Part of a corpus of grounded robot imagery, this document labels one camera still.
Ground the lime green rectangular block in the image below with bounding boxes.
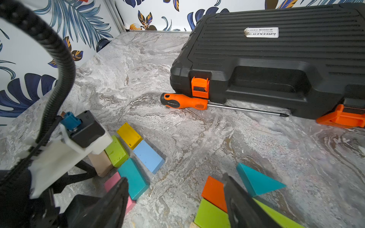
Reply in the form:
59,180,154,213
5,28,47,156
253,199,304,228

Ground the natural wood rectangular block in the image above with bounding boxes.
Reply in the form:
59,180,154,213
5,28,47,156
189,222,200,228

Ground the teal rectangular block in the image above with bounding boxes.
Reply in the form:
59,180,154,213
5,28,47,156
118,158,149,201

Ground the orange rectangular block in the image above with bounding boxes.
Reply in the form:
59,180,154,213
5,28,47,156
202,176,228,213

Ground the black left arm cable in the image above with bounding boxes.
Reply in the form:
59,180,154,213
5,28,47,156
0,0,77,183

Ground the orange handled screwdriver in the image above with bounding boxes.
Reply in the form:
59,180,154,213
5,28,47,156
160,93,289,117

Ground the light blue rectangular block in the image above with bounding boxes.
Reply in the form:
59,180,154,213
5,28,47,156
133,140,165,174

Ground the black plastic tool case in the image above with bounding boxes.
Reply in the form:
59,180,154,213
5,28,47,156
170,1,365,128

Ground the teal triangle block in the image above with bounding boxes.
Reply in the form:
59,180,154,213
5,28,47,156
236,163,286,197

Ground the natural wood slanted block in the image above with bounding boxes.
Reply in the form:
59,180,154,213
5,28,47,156
88,151,114,178

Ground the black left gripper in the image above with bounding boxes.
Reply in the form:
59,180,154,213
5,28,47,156
1,161,129,228

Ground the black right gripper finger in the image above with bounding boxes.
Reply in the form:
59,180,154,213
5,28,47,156
223,173,280,228

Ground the yellow square block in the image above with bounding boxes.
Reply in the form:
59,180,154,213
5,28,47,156
117,123,143,150

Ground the green square block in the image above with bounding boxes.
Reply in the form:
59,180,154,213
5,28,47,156
194,199,231,228

